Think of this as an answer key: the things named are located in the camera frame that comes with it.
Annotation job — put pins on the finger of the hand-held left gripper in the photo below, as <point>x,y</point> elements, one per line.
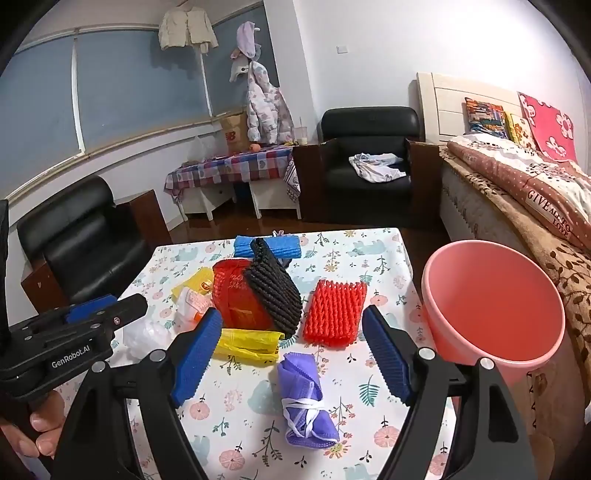
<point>87,309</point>
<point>127,311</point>

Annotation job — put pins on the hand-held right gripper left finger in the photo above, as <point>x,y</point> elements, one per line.
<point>198,357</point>

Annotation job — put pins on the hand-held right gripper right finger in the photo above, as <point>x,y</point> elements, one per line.
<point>388,357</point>

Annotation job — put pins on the clear plastic bag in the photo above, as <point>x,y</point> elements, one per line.
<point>143,337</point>

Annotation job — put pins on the pink white wrapper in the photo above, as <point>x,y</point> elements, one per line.
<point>194,302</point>

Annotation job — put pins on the red plastic bag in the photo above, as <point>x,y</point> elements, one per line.
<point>235,304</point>

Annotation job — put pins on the yellow printed plastic bag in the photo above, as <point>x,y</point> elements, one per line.
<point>190,284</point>

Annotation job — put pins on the red foam fruit net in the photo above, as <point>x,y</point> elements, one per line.
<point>332,314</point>

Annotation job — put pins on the purple face mask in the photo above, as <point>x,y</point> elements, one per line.
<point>300,383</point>

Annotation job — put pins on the black foam fruit net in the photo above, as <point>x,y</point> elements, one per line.
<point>272,286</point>

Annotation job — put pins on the pink plastic bucket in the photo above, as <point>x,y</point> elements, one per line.
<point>485,300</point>

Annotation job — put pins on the blue foam fruit net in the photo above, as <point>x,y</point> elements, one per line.
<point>286,247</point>

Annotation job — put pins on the person's left hand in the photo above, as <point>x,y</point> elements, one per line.
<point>46,422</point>

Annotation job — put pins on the black leather armchair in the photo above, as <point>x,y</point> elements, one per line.
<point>83,240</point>
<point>364,191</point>

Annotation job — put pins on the white stool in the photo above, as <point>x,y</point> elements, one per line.
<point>207,198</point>
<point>272,196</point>

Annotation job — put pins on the transparent plastic bag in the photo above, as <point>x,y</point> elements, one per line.
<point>203,147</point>

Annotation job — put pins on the plaid cloth side table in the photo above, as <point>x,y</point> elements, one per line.
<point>240,166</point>

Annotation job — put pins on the white patterned garment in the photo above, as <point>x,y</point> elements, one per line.
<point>374,168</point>

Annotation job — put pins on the bed with brown blanket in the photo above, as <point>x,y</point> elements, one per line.
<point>572,286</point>

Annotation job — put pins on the brown paper bag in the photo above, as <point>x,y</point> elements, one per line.
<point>235,131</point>

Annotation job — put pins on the dotted pink white quilt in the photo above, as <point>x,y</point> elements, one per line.
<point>531,184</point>

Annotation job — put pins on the grey blue window blind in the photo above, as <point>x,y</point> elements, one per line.
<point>138,83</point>

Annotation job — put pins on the plastic drink cup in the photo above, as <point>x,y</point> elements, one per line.
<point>302,136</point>

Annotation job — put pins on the floral puffer jacket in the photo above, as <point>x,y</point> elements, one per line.
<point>268,106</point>

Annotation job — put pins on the white bed headboard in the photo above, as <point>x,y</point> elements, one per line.
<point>448,106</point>

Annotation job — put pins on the colourful patterned pillow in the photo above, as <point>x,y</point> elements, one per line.
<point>485,117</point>

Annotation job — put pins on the yellow flower pillow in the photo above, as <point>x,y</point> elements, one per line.
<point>521,131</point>

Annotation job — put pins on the white animal hat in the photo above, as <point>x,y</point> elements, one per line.
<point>240,69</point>

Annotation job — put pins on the pink flower towel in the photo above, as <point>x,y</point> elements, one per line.
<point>549,124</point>

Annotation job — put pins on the cream hanging jacket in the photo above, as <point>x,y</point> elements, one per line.
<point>184,27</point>

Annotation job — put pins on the purple hat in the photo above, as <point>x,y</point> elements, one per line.
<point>247,39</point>

